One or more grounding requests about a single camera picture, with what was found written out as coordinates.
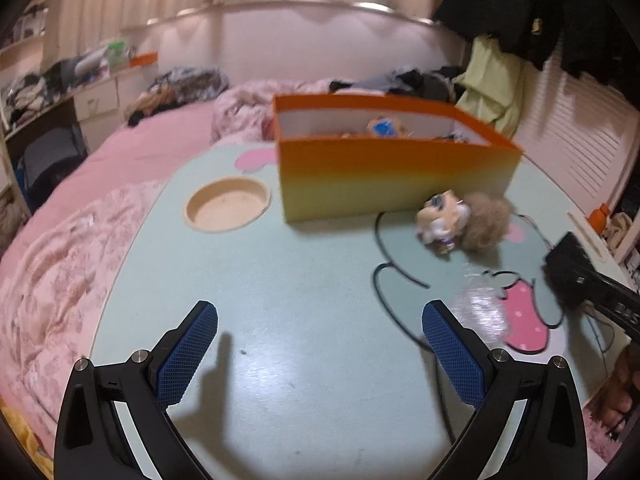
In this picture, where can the black hanging garment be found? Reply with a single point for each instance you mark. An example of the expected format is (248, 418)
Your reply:
(590, 20)

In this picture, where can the orange gradient cardboard box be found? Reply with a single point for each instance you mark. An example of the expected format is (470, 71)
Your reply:
(375, 175)

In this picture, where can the pile of dark clothes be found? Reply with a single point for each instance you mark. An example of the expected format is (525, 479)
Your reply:
(425, 82)

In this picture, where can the black jacket with gold logo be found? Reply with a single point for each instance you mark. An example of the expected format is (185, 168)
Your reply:
(490, 0)

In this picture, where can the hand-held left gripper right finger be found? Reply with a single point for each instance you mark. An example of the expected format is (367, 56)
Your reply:
(455, 355)

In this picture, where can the white slatted panel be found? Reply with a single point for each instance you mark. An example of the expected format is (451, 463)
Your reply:
(585, 135)

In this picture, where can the brown fluffy cushion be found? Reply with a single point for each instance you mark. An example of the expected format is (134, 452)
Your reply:
(10, 217)

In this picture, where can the yellow cloth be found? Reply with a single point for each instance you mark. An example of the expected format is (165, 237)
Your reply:
(22, 440)

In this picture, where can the green lidded cup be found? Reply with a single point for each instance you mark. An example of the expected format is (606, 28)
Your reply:
(117, 54)

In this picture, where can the white desk with drawers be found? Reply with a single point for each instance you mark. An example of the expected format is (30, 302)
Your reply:
(97, 100)

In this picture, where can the white cylindrical object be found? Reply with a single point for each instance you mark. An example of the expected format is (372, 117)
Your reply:
(91, 64)

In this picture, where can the small blue orange toy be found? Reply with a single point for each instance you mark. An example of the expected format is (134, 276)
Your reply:
(382, 127)

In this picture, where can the clothes pile on desk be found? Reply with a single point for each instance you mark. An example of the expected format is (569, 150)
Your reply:
(30, 95)

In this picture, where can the brown fluffy pompom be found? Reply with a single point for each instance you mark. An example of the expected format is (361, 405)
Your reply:
(487, 225)

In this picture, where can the yellow-green hanging garment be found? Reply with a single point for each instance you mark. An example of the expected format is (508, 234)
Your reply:
(492, 90)

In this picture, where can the white wall shelf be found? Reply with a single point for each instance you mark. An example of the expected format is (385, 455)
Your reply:
(25, 27)

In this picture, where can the beige cloth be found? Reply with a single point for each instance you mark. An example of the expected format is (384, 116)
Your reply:
(620, 230)

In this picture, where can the clear plastic wrap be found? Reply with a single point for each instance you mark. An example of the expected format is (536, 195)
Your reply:
(480, 312)

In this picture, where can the pink floral blanket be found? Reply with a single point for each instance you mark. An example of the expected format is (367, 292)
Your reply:
(60, 270)

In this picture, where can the orange bottle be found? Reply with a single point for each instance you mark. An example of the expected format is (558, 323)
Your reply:
(598, 219)

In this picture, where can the patterned cloth pile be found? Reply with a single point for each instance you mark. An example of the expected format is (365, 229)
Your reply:
(185, 85)

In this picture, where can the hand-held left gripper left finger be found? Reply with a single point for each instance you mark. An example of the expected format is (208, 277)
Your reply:
(187, 355)

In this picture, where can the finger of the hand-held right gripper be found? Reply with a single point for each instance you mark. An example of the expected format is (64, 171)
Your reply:
(565, 265)

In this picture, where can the person's right hand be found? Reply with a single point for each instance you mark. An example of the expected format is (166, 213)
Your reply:
(622, 390)

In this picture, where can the pink bed sheet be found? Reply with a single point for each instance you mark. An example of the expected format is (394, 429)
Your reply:
(145, 140)

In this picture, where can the flat orange box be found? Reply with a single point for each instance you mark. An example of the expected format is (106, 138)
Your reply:
(144, 59)

